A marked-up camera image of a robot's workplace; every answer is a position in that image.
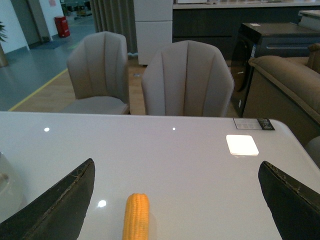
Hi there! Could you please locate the yellow corn cob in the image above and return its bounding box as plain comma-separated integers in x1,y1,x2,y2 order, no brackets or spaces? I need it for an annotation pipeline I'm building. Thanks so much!
122,193,150,240

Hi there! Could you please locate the beige chair right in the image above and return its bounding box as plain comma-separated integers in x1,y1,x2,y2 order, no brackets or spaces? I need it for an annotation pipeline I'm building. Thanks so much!
141,40,234,117

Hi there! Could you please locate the blue door mat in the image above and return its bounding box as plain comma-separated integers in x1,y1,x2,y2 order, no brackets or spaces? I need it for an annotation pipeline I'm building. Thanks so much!
34,41,67,50

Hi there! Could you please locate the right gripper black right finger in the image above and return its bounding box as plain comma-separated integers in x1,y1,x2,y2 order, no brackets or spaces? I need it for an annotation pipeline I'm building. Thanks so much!
258,161,320,240

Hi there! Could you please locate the red bin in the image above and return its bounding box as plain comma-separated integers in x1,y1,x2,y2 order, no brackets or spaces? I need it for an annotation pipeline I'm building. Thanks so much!
54,16,70,38

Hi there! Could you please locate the beige chair left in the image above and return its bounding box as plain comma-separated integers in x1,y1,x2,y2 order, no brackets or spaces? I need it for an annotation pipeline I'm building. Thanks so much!
62,31,130,115

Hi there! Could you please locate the beige chair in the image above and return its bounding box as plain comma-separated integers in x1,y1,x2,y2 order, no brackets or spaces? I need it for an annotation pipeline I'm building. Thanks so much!
141,40,234,117
62,31,130,115

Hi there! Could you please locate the table label sticker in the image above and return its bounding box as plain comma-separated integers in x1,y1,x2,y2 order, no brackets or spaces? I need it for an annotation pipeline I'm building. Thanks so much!
233,118,275,131

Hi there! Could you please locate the gold plant pot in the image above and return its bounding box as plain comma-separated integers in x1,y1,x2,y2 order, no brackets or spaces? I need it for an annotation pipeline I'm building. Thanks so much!
0,44,8,68

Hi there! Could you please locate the dark kitchen counter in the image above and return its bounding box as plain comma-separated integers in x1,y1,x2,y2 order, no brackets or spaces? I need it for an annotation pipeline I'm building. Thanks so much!
172,0,320,60

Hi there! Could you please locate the grey curtain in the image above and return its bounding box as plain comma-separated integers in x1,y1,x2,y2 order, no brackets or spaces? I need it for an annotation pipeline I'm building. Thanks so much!
90,0,138,54

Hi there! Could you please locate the white cabinet column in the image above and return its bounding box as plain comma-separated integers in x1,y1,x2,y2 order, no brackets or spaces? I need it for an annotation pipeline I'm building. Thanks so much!
133,0,173,65

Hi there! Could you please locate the black appliance box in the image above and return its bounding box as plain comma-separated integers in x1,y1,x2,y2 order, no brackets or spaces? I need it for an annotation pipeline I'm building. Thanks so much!
230,22,320,118

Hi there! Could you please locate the steel cream pot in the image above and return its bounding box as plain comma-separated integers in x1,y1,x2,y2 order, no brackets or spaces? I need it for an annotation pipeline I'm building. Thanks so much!
0,152,25,223

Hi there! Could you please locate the green potted plant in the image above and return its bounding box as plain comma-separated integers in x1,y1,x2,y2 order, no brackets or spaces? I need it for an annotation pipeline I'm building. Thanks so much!
0,21,7,42

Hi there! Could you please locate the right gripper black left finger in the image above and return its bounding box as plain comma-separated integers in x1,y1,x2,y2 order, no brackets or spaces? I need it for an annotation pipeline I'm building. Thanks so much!
0,158,95,240

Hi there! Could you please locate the tan sofa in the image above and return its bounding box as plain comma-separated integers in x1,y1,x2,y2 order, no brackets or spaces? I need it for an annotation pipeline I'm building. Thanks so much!
243,43,320,146

